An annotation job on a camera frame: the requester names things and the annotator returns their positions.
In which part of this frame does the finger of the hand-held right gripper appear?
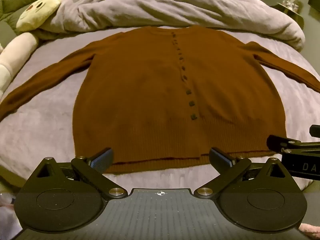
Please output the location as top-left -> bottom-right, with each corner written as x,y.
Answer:
266,134 -> 320,155
309,124 -> 320,138

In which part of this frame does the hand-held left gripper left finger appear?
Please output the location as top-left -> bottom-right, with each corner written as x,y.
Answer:
32,147 -> 127,201

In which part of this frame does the lilac duvet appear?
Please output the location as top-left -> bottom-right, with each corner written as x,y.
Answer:
37,0 -> 306,53

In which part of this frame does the white plush bolster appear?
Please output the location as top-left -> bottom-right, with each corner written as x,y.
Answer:
0,31 -> 40,98

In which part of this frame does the brown buttoned cardigan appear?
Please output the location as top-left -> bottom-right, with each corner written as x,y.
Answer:
0,25 -> 320,174

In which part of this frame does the yellow face plush toy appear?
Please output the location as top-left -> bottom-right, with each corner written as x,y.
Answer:
16,0 -> 63,32

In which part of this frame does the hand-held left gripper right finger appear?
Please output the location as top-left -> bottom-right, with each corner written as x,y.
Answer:
194,147 -> 288,200

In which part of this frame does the shelf with pale ornaments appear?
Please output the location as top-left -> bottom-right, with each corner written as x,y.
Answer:
276,0 -> 304,18

